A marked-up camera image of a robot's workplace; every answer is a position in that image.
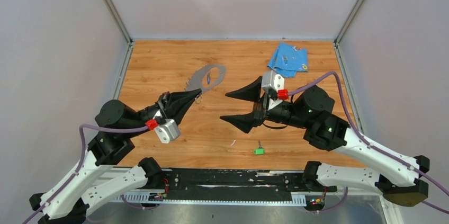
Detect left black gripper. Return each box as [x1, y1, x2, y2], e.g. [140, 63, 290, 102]
[125, 88, 203, 138]

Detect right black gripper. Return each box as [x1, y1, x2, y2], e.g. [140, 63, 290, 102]
[219, 76, 309, 133]

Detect metal split keyring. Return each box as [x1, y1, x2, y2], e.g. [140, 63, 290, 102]
[195, 95, 202, 104]

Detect key with green tag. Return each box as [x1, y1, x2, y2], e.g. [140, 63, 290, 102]
[253, 140, 265, 155]

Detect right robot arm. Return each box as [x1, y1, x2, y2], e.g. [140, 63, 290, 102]
[221, 75, 430, 207]

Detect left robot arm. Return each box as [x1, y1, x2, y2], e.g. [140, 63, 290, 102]
[29, 88, 202, 223]

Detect folded blue cloth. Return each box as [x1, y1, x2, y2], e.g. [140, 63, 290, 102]
[267, 42, 309, 78]

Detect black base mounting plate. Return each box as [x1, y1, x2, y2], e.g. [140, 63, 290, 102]
[143, 168, 337, 202]

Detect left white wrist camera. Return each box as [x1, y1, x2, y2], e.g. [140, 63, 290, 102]
[154, 119, 181, 144]

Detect white slotted cable duct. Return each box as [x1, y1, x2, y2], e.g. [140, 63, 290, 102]
[86, 192, 307, 206]

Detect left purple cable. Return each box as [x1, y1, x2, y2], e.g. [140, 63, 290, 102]
[21, 119, 158, 224]

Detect purple cable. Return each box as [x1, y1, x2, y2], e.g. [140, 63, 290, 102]
[21, 119, 158, 224]
[277, 71, 449, 215]

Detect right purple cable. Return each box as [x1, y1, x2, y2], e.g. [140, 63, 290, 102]
[277, 71, 449, 215]

